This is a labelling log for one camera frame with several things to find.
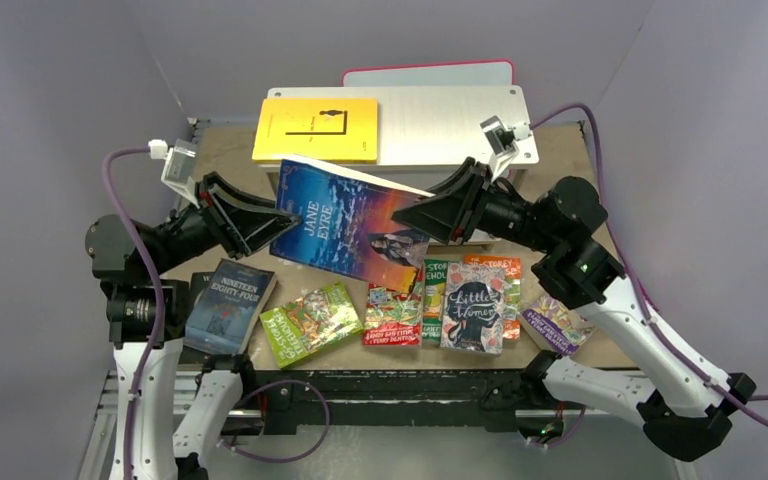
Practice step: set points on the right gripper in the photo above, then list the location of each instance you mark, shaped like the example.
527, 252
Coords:
474, 201

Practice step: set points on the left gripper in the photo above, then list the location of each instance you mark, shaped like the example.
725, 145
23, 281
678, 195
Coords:
251, 228

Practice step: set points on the Nineteen Eighty-Four blue book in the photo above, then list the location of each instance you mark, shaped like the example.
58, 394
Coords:
227, 308

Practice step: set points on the Jane Eyre book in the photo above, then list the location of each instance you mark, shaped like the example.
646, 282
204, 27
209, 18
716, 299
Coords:
346, 224

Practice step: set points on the yellow book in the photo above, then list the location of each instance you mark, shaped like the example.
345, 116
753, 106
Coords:
330, 129

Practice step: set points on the green 65-Storey Treehouse book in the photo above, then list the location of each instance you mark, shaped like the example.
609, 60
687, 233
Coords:
300, 328

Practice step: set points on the purple Treehouse book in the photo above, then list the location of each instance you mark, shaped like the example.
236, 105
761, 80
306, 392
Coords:
552, 326

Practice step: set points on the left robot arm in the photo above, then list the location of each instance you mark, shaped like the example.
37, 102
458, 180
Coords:
147, 317

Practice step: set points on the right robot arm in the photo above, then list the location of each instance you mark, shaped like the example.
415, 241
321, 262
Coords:
681, 401

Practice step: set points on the white two-tier metal shelf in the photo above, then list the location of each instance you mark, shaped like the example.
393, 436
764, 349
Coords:
426, 128

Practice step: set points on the dark green Treehouse book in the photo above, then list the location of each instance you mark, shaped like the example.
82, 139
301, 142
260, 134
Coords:
435, 276

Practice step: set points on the black Moon Sixpence book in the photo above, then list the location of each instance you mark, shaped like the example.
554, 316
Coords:
190, 357

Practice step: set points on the orange Treehouse book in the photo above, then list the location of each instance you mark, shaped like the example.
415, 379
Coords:
512, 289

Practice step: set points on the Little Women book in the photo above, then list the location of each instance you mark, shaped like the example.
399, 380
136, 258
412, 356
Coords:
473, 309

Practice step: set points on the red 13-Storey Treehouse book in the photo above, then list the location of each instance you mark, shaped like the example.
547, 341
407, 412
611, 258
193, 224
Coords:
392, 318

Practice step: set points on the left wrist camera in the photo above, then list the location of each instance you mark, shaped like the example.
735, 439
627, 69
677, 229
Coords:
179, 163

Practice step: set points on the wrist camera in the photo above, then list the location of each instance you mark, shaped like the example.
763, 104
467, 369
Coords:
508, 143
179, 163

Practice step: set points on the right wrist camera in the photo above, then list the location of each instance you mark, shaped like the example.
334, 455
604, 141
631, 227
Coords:
508, 143

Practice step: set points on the black aluminium base frame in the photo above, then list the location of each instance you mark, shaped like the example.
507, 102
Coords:
496, 400

